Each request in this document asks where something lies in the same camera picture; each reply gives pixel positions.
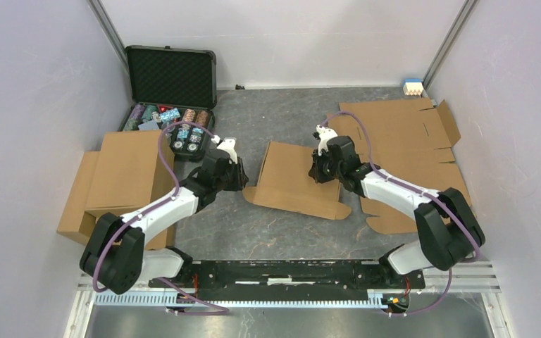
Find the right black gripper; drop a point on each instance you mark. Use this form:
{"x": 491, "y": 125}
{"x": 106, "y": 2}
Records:
{"x": 315, "y": 170}

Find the aluminium corner post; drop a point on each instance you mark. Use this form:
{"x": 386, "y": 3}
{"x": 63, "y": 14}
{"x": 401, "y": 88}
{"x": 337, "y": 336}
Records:
{"x": 109, "y": 29}
{"x": 462, "y": 17}

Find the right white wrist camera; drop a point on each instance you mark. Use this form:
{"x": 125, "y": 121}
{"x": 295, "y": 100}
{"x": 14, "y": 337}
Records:
{"x": 323, "y": 135}

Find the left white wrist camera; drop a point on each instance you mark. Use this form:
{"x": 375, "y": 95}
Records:
{"x": 227, "y": 145}

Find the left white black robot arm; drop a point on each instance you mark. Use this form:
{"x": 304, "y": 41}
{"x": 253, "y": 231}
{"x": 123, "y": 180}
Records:
{"x": 116, "y": 255}

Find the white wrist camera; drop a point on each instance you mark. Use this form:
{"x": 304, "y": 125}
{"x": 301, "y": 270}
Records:
{"x": 323, "y": 135}
{"x": 227, "y": 145}

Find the cardboard box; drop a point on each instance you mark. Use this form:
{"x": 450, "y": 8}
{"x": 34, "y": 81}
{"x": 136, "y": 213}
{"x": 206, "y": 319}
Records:
{"x": 284, "y": 183}
{"x": 76, "y": 224}
{"x": 129, "y": 173}

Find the black poker chip case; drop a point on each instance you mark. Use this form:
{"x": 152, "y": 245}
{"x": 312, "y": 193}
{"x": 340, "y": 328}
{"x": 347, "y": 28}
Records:
{"x": 181, "y": 85}

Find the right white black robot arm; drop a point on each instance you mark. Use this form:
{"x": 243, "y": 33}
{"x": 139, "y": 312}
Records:
{"x": 448, "y": 232}

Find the stack of flat cardboard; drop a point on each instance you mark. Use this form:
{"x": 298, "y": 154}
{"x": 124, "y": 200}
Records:
{"x": 410, "y": 138}

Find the right aluminium corner post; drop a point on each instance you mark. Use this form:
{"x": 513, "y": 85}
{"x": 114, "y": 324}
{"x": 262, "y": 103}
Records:
{"x": 462, "y": 17}

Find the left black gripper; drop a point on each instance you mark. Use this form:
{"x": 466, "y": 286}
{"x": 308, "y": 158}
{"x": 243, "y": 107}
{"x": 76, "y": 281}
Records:
{"x": 241, "y": 178}

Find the left aluminium corner post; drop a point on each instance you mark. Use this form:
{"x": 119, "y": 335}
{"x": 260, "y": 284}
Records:
{"x": 109, "y": 29}

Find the white blue block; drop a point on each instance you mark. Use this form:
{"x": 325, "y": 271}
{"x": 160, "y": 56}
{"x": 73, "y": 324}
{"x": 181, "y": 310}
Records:
{"x": 413, "y": 87}

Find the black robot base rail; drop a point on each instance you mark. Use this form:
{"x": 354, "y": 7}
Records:
{"x": 294, "y": 280}

